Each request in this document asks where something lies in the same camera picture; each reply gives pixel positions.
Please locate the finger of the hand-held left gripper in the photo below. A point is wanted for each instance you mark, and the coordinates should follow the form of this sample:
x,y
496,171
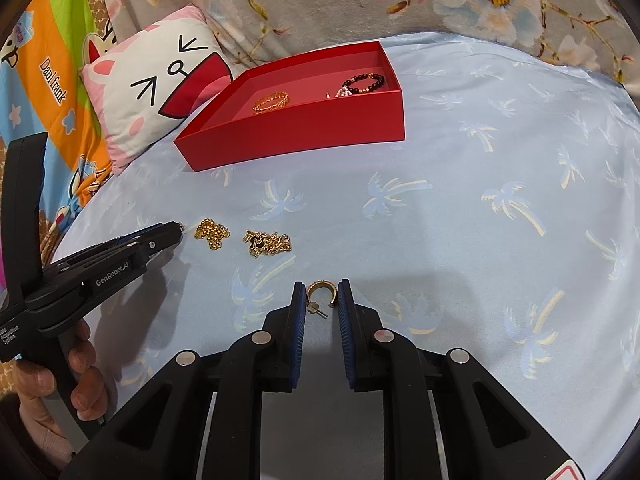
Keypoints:
x,y
150,249
150,232

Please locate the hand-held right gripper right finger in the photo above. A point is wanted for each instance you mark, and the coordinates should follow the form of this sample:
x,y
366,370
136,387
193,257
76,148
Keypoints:
x,y
345,335

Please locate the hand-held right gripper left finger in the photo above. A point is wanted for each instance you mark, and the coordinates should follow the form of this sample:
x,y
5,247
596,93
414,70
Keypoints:
x,y
299,335

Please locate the gold hoop earring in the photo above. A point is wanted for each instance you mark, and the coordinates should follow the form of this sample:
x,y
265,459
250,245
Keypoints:
x,y
322,282

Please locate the red cardboard box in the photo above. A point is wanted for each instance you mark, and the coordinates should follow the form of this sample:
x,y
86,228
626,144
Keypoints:
x,y
300,132

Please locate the person's left hand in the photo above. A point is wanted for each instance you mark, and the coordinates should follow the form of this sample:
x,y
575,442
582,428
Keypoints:
x,y
85,360

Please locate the white cat face pillow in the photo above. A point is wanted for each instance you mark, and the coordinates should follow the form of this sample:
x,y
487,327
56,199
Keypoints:
x,y
145,85

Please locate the colourful cartoon blanket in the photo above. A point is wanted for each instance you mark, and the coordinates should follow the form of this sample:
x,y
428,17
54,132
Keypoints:
x,y
55,35

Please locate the grey floral quilt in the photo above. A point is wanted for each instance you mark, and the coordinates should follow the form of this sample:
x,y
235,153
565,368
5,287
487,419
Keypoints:
x,y
325,0

